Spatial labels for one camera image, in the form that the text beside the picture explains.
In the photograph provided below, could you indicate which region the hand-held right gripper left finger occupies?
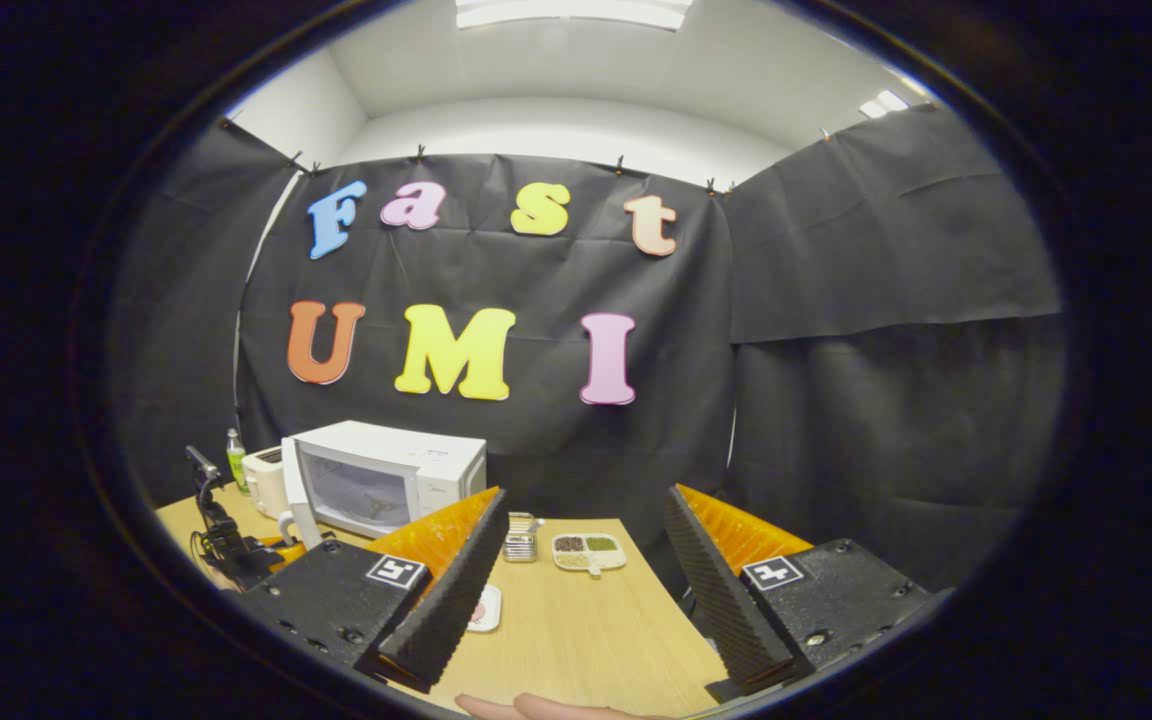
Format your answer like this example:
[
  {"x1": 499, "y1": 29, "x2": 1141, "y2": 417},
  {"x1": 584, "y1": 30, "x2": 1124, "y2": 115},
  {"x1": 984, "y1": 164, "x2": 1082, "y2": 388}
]
[{"x1": 236, "y1": 487, "x2": 510, "y2": 694}]

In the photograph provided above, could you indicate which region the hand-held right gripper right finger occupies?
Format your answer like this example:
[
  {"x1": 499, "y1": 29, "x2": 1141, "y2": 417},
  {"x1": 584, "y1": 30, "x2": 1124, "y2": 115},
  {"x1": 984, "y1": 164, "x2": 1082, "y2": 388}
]
[{"x1": 664, "y1": 484, "x2": 937, "y2": 701}]

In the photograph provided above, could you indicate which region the white square dish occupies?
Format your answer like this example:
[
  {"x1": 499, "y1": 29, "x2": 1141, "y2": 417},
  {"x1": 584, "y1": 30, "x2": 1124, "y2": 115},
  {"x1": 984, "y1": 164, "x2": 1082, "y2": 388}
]
[{"x1": 466, "y1": 585, "x2": 504, "y2": 634}]

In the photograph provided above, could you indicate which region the white microwave oven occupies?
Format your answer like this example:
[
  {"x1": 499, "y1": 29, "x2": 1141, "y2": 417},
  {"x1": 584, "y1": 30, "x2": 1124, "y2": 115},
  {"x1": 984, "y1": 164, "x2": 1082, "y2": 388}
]
[{"x1": 279, "y1": 420, "x2": 488, "y2": 551}]

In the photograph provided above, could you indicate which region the white toaster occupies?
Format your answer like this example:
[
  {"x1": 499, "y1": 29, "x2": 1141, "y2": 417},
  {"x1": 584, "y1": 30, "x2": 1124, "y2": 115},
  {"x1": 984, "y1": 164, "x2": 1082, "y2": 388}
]
[{"x1": 242, "y1": 447, "x2": 290, "y2": 519}]

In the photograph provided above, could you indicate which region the divided tray with grains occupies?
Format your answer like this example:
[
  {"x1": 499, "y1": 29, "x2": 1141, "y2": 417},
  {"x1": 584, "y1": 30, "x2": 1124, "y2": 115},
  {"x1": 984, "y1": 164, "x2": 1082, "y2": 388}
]
[{"x1": 551, "y1": 533, "x2": 628, "y2": 580}]

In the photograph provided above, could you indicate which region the long ceiling light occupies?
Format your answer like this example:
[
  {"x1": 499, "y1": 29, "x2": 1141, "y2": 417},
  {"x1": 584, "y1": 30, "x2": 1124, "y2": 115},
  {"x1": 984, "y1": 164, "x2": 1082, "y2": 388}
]
[{"x1": 455, "y1": 0, "x2": 695, "y2": 32}]

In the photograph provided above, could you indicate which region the metal wire basket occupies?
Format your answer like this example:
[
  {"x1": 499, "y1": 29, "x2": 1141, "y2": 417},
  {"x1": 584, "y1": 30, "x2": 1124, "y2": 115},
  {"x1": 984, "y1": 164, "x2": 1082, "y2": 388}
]
[{"x1": 503, "y1": 512, "x2": 540, "y2": 563}]

